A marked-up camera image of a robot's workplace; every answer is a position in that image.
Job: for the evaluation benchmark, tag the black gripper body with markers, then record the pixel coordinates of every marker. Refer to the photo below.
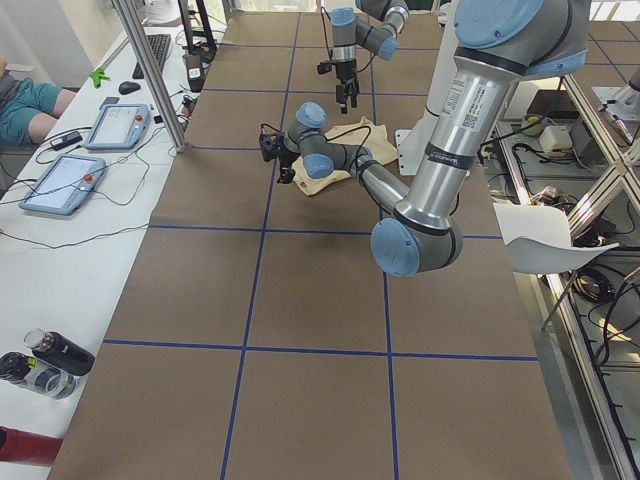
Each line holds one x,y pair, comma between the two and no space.
287,158
346,72

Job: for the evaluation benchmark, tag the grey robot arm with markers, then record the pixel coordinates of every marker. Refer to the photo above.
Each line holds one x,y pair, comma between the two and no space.
349,32
499,44

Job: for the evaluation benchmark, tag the far teach pendant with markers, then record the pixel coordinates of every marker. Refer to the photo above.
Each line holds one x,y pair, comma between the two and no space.
118,127

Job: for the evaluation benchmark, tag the teach pendant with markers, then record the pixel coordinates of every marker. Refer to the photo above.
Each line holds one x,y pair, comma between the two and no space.
65,185
118,127

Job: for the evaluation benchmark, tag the black computer keyboard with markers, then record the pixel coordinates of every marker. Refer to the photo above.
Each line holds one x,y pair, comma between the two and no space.
159,45

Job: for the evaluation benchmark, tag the black computer mouse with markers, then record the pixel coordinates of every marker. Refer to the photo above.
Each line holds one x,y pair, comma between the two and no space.
128,87

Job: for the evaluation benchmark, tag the green plastic clip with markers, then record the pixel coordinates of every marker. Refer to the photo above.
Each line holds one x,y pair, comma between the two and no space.
98,76

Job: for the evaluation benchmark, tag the near teach pendant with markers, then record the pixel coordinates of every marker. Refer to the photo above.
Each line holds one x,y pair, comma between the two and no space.
65,185

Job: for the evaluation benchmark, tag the white curved plastic sheet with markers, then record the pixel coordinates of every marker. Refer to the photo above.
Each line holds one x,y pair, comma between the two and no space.
538,240

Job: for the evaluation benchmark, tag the seated person's leg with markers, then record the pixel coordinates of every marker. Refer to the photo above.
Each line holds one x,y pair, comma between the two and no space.
29,110

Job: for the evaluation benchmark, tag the clear lid black bottle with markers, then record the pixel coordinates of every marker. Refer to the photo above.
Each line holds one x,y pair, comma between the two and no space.
59,351

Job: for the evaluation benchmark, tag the clear plastic bottle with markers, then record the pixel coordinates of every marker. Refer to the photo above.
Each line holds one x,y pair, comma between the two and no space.
36,375

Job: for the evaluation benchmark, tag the red bottle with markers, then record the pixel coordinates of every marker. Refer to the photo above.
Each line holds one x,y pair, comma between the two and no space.
28,448

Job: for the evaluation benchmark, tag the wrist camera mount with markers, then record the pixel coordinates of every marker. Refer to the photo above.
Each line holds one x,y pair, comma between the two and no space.
271,145
324,67

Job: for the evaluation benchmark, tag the aluminium frame post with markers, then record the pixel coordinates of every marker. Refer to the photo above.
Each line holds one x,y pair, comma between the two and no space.
152,75

